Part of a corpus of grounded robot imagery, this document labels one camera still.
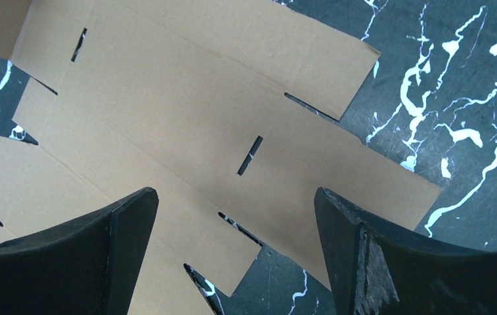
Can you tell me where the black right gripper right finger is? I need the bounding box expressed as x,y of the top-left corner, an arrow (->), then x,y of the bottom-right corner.
314,188 -> 497,314

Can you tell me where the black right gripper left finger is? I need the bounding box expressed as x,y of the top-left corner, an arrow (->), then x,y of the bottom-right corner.
0,187 -> 159,314

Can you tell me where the brown cardboard box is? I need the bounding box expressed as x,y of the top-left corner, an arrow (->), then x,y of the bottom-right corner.
0,1 -> 441,314

